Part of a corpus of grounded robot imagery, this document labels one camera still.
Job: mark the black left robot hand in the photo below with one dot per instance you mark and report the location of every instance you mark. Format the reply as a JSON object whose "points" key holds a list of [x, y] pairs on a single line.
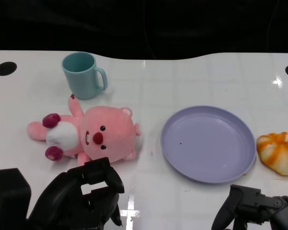
{"points": [[62, 198]]}

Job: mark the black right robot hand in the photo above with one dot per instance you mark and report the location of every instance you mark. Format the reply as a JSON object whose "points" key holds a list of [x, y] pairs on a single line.
{"points": [[252, 203]]}

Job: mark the pink plush beaver doll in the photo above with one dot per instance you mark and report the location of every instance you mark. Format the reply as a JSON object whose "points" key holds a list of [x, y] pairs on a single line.
{"points": [[110, 127]]}

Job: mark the lavender plastic plate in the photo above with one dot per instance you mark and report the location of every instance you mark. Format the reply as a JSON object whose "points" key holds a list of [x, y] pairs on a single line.
{"points": [[206, 143]]}

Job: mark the orange white pumpkin bread toy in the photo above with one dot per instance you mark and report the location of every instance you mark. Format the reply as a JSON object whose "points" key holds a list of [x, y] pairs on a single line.
{"points": [[278, 153]]}

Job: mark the teal plastic mug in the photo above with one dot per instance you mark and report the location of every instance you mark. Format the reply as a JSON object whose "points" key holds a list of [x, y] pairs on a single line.
{"points": [[81, 81]]}

